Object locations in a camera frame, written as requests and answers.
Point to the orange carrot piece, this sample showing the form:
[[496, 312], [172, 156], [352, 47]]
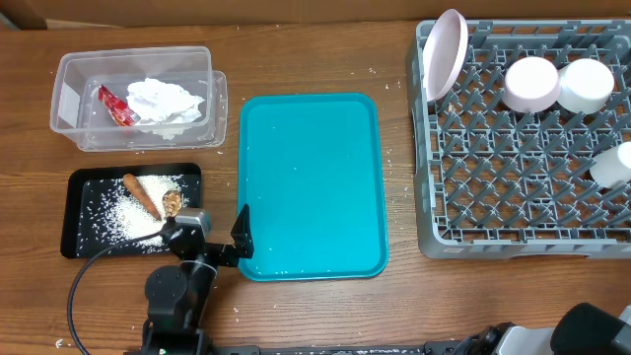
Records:
[[137, 190]]

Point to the black rectangular tray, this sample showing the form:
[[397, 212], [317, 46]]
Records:
[[69, 237]]

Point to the clear plastic bin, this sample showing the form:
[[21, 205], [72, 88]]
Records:
[[77, 112]]

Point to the white rice pile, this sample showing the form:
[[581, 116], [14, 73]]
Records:
[[110, 214]]

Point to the grey dishwasher rack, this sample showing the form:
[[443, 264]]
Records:
[[493, 183]]

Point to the small white plate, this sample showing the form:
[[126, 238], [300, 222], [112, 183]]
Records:
[[531, 84]]

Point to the pale green cup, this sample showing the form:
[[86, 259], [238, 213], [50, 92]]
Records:
[[612, 167]]

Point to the red snack wrapper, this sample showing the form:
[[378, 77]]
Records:
[[118, 109]]

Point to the white tissue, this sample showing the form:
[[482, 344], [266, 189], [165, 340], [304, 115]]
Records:
[[157, 103]]

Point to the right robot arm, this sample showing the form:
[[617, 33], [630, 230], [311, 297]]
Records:
[[584, 330]]

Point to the brown nut bar piece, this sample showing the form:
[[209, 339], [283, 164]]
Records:
[[172, 202]]

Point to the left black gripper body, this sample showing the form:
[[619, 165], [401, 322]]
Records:
[[219, 254]]

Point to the teal plastic serving tray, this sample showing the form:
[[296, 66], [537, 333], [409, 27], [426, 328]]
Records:
[[311, 174]]

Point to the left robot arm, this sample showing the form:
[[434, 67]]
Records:
[[177, 295]]

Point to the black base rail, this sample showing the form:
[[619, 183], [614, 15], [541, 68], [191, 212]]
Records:
[[428, 348]]

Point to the large white plate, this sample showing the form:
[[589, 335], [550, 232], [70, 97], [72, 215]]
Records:
[[444, 53]]

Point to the pale green bowl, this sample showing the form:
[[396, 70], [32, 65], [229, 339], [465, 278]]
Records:
[[586, 85]]

